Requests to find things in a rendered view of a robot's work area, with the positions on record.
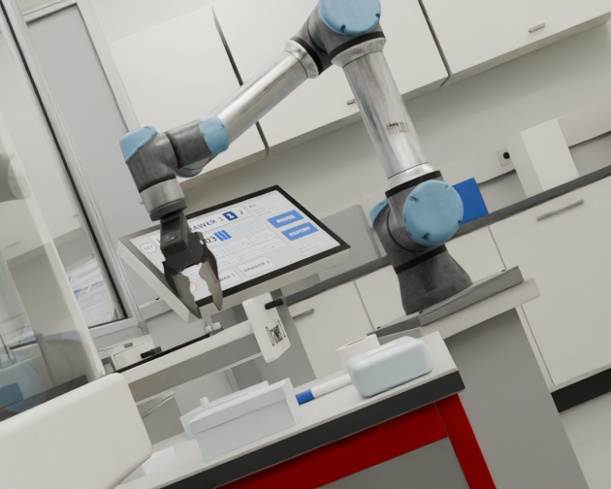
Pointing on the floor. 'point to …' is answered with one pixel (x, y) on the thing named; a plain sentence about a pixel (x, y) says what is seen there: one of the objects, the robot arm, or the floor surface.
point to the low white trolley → (348, 442)
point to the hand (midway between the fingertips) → (207, 308)
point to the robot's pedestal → (506, 393)
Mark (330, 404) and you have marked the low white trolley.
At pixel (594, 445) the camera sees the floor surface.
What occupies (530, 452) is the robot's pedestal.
